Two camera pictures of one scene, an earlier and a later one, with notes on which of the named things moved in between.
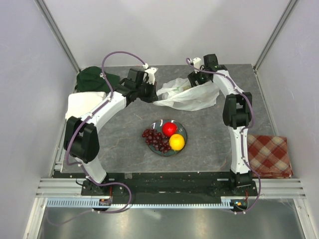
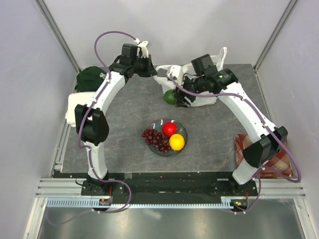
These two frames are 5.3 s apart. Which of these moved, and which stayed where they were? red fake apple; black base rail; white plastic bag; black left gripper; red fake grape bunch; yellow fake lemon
Moved: black left gripper; white plastic bag
Stayed: red fake grape bunch; yellow fake lemon; black base rail; red fake apple
